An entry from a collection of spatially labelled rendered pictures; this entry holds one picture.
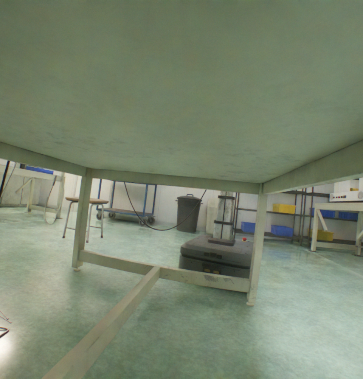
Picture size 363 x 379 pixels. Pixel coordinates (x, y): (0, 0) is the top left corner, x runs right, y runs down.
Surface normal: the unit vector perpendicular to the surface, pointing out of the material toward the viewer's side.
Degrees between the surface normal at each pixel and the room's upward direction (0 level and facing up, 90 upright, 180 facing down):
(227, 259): 90
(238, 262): 90
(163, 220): 90
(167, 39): 180
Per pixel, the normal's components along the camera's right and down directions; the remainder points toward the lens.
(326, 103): -0.11, 0.99
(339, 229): -0.18, -0.08
